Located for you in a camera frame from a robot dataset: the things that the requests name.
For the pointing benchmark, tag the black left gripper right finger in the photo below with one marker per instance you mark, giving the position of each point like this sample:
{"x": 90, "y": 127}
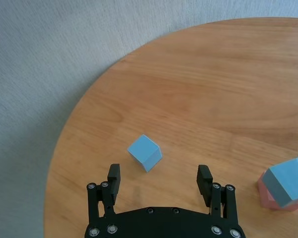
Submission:
{"x": 206, "y": 186}

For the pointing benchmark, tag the blue cube block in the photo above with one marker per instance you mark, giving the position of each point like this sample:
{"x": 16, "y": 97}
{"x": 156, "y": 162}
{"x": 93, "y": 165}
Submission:
{"x": 144, "y": 151}
{"x": 288, "y": 181}

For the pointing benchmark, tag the pink cube block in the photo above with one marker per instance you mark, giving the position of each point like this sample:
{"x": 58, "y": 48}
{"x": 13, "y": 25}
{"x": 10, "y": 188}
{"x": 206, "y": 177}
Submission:
{"x": 293, "y": 207}

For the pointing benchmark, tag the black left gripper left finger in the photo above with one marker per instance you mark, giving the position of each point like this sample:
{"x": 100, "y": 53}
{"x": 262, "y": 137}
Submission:
{"x": 114, "y": 186}

